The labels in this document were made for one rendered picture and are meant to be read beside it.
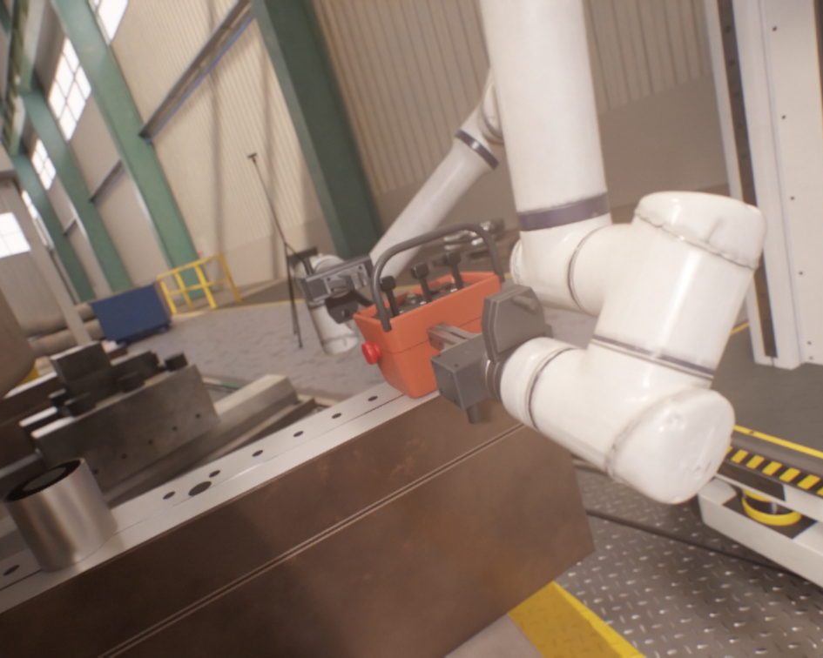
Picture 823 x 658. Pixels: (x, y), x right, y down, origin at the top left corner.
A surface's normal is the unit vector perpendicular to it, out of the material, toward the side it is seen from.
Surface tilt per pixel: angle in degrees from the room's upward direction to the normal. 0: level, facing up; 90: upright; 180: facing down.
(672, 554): 0
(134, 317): 90
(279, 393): 72
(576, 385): 44
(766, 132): 90
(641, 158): 90
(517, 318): 97
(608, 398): 57
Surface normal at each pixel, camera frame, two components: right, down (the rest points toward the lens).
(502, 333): 0.40, 0.22
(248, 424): 0.68, -0.04
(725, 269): 0.21, 0.14
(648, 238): -0.85, -0.22
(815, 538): -0.31, -0.92
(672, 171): -0.70, 0.38
